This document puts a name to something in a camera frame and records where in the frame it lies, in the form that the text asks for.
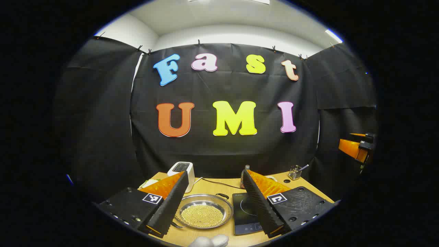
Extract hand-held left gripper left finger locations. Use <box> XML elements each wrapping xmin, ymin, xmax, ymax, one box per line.
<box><xmin>99</xmin><ymin>170</ymin><xmax>189</xmax><ymax>238</ymax></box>

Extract black induction cooktop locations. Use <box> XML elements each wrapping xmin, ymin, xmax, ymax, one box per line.
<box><xmin>232</xmin><ymin>192</ymin><xmax>266</xmax><ymax>236</ymax></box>

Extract white fuzzy object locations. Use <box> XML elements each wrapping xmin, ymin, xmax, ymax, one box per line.
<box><xmin>188</xmin><ymin>235</ymin><xmax>229</xmax><ymax>247</ymax></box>

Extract white toaster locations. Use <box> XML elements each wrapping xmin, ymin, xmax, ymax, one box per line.
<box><xmin>167</xmin><ymin>162</ymin><xmax>195</xmax><ymax>193</ymax></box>

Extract silver drink bottle colourful label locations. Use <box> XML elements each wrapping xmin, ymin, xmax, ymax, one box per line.
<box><xmin>240</xmin><ymin>165</ymin><xmax>251</xmax><ymax>189</ymax></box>

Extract steel pot with black handles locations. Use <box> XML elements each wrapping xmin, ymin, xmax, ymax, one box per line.
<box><xmin>171</xmin><ymin>193</ymin><xmax>234</xmax><ymax>230</ymax></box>

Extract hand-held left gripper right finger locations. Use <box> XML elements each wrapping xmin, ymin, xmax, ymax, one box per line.
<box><xmin>242</xmin><ymin>169</ymin><xmax>336</xmax><ymax>238</ymax></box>

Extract black power cable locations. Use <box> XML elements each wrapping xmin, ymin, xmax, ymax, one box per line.
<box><xmin>202</xmin><ymin>177</ymin><xmax>245</xmax><ymax>190</ymax></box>

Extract pile of yellow soybeans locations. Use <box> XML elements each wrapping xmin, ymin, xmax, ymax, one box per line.
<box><xmin>181</xmin><ymin>204</ymin><xmax>224</xmax><ymax>228</ymax></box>

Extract small wire mesh basket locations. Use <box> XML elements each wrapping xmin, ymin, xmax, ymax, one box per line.
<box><xmin>288</xmin><ymin>164</ymin><xmax>309</xmax><ymax>181</ymax></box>

